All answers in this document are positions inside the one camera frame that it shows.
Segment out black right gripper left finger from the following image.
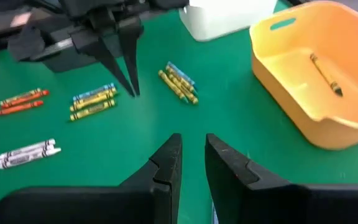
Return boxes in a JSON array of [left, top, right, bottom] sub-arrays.
[[0, 133, 183, 224]]

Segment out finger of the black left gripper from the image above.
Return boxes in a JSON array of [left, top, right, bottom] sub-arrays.
[[117, 16, 145, 97], [71, 28, 137, 98]]

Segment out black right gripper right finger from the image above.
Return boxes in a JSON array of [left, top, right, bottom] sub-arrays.
[[204, 133, 358, 224]]

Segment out blue crayon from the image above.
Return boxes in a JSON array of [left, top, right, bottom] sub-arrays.
[[165, 61, 197, 90], [72, 82, 117, 102]]

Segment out crayons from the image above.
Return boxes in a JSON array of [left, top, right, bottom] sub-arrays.
[[309, 52, 344, 98], [158, 69, 189, 104]]

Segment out yellow orange crayon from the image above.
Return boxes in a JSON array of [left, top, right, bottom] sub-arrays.
[[0, 88, 42, 106]]

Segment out green table mat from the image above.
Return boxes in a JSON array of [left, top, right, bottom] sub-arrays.
[[0, 6, 358, 224]]

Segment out white plastic bin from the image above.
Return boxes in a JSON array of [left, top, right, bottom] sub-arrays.
[[178, 0, 279, 43]]

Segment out orange plastic bin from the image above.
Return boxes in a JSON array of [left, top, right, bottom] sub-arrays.
[[249, 0, 358, 152]]

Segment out white crayon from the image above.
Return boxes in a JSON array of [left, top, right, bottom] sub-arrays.
[[0, 138, 57, 161], [0, 142, 56, 166], [0, 147, 63, 170]]

